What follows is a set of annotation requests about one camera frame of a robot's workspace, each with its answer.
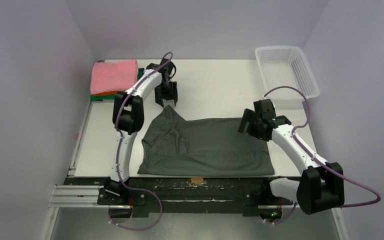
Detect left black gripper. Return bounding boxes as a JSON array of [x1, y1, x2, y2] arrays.
[[155, 80, 177, 107]]

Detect dark grey t shirt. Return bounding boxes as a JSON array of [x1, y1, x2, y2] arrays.
[[137, 106, 275, 178]]

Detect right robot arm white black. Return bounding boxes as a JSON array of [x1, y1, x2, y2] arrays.
[[238, 99, 345, 215]]

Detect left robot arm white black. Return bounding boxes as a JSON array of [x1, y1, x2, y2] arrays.
[[102, 58, 178, 205]]

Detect orange folded t shirt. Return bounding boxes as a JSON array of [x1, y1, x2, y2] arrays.
[[93, 91, 119, 97]]

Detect white plastic basket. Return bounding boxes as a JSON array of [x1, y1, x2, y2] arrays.
[[254, 46, 320, 99]]

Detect green folded t shirt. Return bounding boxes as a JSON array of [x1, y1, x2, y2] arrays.
[[89, 67, 145, 102]]

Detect pink folded t shirt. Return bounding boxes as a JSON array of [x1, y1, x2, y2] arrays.
[[89, 59, 139, 95]]

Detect brown tape piece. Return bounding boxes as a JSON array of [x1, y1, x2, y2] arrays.
[[190, 177, 205, 185]]

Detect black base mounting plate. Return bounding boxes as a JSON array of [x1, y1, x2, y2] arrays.
[[63, 177, 293, 222]]

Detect aluminium rail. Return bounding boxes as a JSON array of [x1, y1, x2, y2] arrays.
[[50, 185, 275, 209]]

